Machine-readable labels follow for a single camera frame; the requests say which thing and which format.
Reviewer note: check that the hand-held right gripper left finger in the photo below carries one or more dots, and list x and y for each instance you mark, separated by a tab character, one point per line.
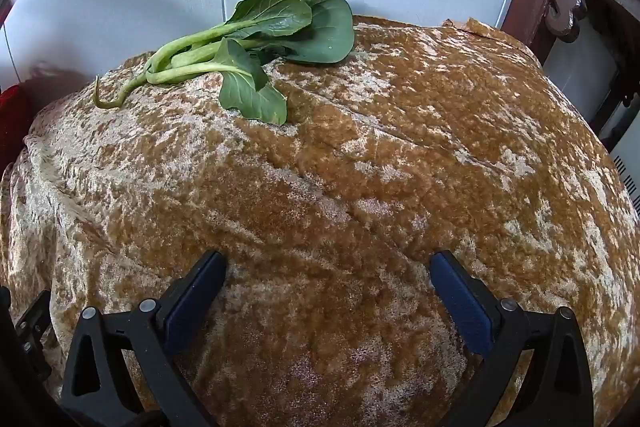
192	307

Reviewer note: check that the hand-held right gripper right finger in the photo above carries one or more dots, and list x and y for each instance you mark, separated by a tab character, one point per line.
461	303

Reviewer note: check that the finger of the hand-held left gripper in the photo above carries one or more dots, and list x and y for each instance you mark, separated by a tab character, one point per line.
34	332

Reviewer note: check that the golden velvet tablecloth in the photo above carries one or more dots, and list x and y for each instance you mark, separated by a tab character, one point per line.
350	157

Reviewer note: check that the red velvet hat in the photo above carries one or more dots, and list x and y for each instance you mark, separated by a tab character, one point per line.
12	122

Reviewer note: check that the white appliance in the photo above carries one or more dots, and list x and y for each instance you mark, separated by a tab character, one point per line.
627	147

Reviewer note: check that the green bok choy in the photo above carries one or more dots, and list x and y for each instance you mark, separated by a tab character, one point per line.
320	27

